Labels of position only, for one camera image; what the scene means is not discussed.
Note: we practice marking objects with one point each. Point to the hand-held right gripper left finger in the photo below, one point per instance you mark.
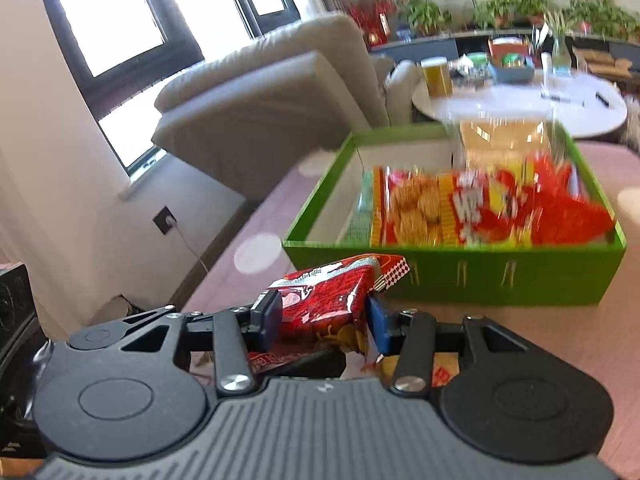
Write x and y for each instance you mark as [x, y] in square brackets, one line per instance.
[270, 317]

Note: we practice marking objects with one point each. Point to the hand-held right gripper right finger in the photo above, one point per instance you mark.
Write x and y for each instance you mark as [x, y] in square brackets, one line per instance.
[380, 327]

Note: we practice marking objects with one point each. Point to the red chip packet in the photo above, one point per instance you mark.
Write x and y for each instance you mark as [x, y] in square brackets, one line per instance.
[325, 305]

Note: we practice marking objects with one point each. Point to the green snack packet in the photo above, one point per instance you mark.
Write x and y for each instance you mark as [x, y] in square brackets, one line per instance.
[362, 210]

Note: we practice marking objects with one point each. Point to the green cardboard box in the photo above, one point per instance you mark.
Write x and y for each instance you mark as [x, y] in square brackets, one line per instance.
[500, 280]

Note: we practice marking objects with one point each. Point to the red yellow biscuit packet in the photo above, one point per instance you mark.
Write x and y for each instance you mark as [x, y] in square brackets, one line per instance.
[425, 205]

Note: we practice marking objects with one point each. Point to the red snack bag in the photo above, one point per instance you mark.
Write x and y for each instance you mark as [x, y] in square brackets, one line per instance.
[570, 215]

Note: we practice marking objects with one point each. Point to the clear orange cake packet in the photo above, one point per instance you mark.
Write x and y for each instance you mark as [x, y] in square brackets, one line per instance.
[500, 140]

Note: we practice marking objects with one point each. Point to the pink dotted tablecloth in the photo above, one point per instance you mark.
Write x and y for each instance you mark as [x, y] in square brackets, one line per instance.
[575, 340]

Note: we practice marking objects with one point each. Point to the beige sofa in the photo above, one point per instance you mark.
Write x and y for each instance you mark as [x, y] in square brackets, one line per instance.
[260, 105]

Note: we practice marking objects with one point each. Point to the yellow canister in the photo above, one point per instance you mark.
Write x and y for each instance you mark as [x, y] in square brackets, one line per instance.
[437, 77]

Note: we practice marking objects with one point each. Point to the round white table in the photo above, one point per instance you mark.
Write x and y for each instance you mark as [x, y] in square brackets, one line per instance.
[525, 105]

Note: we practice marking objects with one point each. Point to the dark framed window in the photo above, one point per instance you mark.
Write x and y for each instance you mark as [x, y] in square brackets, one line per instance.
[190, 45]

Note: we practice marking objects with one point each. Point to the grey television cabinet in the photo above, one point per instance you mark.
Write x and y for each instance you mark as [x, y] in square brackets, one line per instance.
[435, 47]

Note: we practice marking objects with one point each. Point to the blue basket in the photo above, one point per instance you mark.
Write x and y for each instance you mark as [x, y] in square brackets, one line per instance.
[512, 74]

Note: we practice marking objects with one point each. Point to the black pen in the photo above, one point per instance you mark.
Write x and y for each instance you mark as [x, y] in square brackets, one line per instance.
[562, 100]

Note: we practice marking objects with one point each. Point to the orange box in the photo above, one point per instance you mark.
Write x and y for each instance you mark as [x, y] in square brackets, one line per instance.
[507, 46]

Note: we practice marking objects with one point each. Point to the small white bottle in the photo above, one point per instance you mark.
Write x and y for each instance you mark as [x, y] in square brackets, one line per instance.
[546, 64]

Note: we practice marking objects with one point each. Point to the red flower decoration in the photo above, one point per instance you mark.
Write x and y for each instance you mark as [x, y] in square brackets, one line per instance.
[372, 12]

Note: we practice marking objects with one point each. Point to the black marker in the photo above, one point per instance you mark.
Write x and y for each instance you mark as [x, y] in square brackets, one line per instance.
[602, 99]

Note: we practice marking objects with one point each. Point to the glass vase with plant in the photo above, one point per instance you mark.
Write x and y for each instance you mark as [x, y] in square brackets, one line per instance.
[560, 57]

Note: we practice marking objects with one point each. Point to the row of potted plants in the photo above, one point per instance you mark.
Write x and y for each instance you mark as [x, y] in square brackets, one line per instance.
[510, 10]

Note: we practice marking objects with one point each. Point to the brown cardboard box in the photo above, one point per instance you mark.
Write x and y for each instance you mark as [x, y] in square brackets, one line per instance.
[600, 62]

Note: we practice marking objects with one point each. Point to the dark wall socket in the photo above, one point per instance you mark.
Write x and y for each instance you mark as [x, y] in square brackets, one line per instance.
[165, 220]

